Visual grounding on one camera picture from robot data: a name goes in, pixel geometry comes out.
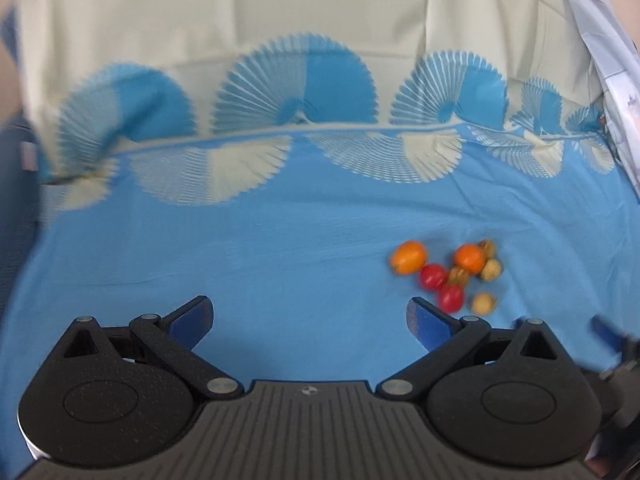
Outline round orange kumquat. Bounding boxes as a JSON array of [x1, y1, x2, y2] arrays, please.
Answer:
[[453, 243, 487, 272]]

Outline dark blue cloth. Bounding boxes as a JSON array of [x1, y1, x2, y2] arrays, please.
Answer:
[[0, 112, 43, 246]]

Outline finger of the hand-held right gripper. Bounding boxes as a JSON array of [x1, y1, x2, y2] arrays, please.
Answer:
[[591, 315, 640, 361]]

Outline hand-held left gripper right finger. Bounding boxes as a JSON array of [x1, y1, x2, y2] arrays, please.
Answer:
[[375, 296, 577, 404]]

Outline pale patterned quilt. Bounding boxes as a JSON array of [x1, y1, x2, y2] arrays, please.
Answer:
[[547, 0, 640, 196]]

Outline red cherry tomato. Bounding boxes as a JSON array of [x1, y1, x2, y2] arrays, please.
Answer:
[[419, 263, 449, 291], [438, 284, 466, 312]]

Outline oval orange kumquat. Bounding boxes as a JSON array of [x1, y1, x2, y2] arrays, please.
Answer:
[[390, 240, 428, 276]]

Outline blue and cream printed bedsheet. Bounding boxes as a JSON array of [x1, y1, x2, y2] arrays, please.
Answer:
[[0, 0, 640, 480]]

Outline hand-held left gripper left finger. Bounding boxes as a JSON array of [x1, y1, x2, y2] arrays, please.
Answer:
[[59, 296, 245, 402]]

